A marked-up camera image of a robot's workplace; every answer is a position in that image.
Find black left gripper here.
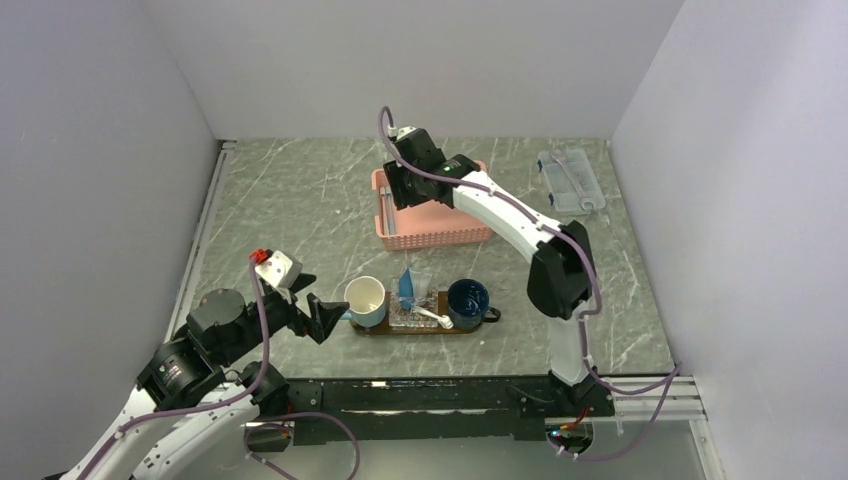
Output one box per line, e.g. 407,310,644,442
220,272,349,364

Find pink plastic basket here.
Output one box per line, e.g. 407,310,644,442
371,168,493,251

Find light blue mug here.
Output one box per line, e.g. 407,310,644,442
344,276,387,328

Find brown wooden oval tray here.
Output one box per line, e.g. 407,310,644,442
346,291,482,336

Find clear acrylic holder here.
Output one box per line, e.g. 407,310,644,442
388,275,440,331

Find blue toothpaste tube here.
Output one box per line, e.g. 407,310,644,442
397,268,416,311

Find dark blue mug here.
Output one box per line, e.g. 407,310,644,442
447,279,502,331

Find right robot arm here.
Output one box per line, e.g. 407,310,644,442
379,126,614,416

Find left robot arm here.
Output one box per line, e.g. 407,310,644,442
61,276,349,479

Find clear plastic storage box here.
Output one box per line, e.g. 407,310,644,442
537,148,606,216

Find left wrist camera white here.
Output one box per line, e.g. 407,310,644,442
249,249,303,291

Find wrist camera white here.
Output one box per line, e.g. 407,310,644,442
387,126,417,142
249,249,303,291

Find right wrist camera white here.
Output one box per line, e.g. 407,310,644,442
387,126,417,142

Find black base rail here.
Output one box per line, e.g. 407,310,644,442
260,374,615,446

